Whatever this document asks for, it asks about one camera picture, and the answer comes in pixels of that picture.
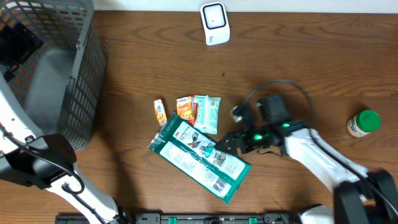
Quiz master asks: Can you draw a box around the white toilet wipes pack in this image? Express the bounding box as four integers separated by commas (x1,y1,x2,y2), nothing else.
193,95,221,134

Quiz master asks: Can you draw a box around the green 3M package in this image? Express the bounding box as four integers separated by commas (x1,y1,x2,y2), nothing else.
149,114,251,204

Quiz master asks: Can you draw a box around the orange white tissue pack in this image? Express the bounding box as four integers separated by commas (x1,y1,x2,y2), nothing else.
177,96,195,120

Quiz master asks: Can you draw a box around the green lid seasoning jar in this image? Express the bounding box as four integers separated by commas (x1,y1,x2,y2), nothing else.
346,110,382,138

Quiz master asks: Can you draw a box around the red snack packet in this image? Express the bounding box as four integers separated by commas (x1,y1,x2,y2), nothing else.
188,103,198,126

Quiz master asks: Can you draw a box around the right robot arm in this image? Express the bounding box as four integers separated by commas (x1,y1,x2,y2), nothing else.
215,95,397,223

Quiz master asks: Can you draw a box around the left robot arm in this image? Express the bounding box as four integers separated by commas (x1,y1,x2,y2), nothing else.
1,20,129,223

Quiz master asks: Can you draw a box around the white barcode scanner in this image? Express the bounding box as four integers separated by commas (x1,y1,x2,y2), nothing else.
200,2,231,46

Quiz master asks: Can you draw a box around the grey plastic mesh basket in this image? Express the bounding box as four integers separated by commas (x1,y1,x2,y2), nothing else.
1,1,106,150

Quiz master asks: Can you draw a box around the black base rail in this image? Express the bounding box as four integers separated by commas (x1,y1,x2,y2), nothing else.
55,212,299,224

